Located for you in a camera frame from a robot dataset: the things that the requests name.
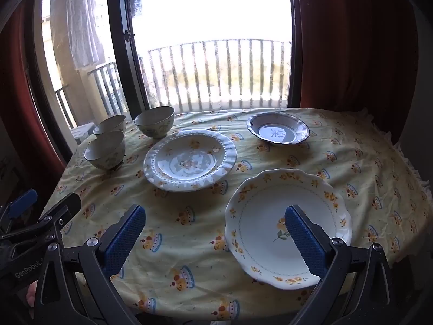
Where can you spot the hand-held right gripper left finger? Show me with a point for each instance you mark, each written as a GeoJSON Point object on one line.
{"type": "Point", "coordinates": [125, 237]}

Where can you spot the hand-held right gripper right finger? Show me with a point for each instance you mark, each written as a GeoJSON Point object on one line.
{"type": "Point", "coordinates": [301, 237]}

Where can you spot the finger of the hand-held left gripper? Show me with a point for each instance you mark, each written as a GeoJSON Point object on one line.
{"type": "Point", "coordinates": [64, 206]}
{"type": "Point", "coordinates": [22, 203]}

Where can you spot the yellow flower print plate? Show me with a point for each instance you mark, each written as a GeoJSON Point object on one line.
{"type": "Point", "coordinates": [264, 210]}

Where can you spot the white floral bowl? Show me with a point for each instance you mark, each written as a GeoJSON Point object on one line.
{"type": "Point", "coordinates": [103, 149]}
{"type": "Point", "coordinates": [110, 123]}
{"type": "Point", "coordinates": [154, 120]}

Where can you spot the white beaded rim plate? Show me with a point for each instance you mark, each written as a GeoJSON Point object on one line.
{"type": "Point", "coordinates": [189, 162]}

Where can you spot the dark rimmed small plate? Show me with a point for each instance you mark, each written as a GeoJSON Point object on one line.
{"type": "Point", "coordinates": [277, 130]}

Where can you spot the person's left hand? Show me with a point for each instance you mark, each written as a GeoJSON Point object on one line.
{"type": "Point", "coordinates": [31, 296]}

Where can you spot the white outdoor AC unit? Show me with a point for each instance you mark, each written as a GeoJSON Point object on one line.
{"type": "Point", "coordinates": [81, 130]}

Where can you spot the yellow printed tablecloth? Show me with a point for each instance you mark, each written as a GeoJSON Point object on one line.
{"type": "Point", "coordinates": [203, 216]}

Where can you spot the balcony railing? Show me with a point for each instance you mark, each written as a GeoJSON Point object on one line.
{"type": "Point", "coordinates": [220, 42]}
{"type": "Point", "coordinates": [101, 69]}

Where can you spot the white hanging garment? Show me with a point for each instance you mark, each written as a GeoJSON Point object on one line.
{"type": "Point", "coordinates": [83, 23]}

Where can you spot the black window frame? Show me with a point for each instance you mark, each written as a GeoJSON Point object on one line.
{"type": "Point", "coordinates": [121, 40]}

